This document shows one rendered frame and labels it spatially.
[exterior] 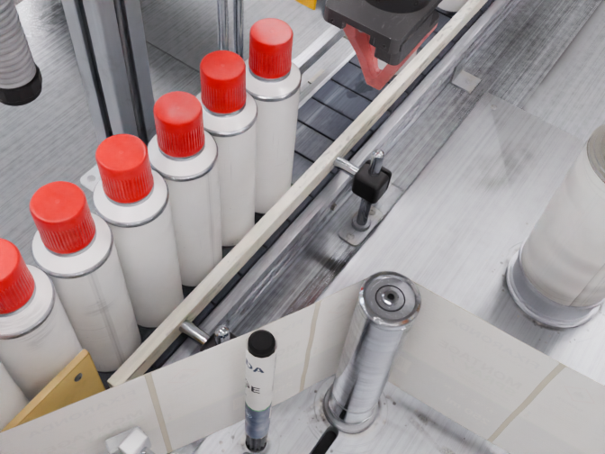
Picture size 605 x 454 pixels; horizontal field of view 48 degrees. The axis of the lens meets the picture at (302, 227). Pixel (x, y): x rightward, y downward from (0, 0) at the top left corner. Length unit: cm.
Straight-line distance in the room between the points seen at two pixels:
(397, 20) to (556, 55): 51
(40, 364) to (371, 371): 22
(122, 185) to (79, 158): 35
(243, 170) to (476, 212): 26
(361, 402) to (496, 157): 35
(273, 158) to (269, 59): 11
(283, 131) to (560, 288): 27
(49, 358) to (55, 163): 35
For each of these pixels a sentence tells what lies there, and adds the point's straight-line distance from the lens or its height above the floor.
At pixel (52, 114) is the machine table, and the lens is 85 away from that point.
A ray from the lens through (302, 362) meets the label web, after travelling 49.
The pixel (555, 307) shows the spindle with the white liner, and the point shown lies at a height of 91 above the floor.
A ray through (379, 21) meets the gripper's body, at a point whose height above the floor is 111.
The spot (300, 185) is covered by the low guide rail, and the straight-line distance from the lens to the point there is 65.
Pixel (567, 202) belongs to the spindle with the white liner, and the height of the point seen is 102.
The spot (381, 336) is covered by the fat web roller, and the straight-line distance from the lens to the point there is 42.
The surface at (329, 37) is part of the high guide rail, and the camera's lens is 73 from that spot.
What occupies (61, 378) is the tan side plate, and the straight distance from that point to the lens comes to 49.
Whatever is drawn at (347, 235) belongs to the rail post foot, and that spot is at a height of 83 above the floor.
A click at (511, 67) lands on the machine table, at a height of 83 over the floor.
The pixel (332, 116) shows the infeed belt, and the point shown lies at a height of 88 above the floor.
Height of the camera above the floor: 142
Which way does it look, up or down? 55 degrees down
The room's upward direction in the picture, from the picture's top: 7 degrees clockwise
